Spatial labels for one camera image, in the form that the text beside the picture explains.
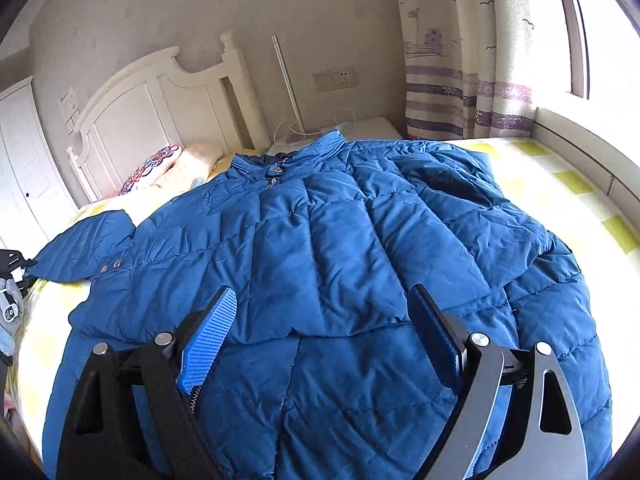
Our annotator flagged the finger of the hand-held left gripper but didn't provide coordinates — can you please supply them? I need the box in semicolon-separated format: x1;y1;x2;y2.
0;249;39;282

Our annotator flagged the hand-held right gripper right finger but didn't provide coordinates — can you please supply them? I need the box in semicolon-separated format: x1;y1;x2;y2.
408;284;589;480

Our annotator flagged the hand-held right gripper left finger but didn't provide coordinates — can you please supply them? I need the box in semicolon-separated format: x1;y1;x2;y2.
57;286;238;480

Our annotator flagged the blue puffer jacket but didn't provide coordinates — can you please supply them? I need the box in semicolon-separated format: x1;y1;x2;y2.
25;130;613;480

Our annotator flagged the white wardrobe door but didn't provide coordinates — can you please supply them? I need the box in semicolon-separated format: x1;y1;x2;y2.
0;76;78;251

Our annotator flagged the floral embroidered pillow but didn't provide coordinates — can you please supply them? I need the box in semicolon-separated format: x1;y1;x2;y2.
119;144;182;196

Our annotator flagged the cream fluffy pillow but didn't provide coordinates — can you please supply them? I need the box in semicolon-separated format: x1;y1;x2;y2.
150;141;227;190

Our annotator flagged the yellow checkered bed sheet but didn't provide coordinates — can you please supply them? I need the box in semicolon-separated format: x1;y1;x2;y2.
10;137;640;471

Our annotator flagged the white wooden headboard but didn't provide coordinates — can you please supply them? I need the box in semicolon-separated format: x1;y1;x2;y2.
67;30;271;203

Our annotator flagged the white nightstand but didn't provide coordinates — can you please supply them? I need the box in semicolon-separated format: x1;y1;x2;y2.
267;116;403;157

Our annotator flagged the printed striped curtain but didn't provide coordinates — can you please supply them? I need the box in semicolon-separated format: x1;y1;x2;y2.
390;0;546;141

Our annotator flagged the white cable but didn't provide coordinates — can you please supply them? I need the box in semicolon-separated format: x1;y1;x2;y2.
272;107;357;147
271;35;306;133

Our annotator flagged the wall socket panel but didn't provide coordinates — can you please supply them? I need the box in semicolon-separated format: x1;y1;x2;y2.
313;66;358;93

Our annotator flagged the window with dark frame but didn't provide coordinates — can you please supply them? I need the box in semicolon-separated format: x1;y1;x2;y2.
547;0;640;111

